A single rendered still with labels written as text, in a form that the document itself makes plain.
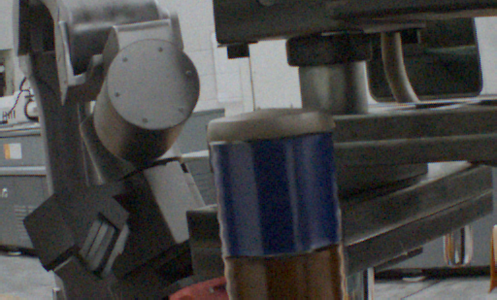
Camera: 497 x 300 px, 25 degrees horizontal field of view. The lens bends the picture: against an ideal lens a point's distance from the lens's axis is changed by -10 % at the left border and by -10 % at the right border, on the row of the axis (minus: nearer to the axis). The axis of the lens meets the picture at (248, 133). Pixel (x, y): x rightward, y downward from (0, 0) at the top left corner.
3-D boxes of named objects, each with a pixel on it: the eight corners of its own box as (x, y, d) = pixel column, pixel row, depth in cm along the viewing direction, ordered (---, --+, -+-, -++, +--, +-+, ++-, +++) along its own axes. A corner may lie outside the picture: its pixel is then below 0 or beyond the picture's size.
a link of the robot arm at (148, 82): (240, 119, 70) (202, -55, 73) (97, 138, 67) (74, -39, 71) (197, 181, 80) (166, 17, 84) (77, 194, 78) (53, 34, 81)
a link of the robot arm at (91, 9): (182, 0, 78) (100, -84, 104) (55, 17, 75) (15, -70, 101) (182, 169, 83) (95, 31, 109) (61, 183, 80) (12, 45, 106)
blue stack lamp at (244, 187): (271, 234, 40) (260, 133, 40) (365, 232, 37) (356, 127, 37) (195, 253, 37) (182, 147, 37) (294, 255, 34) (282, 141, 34)
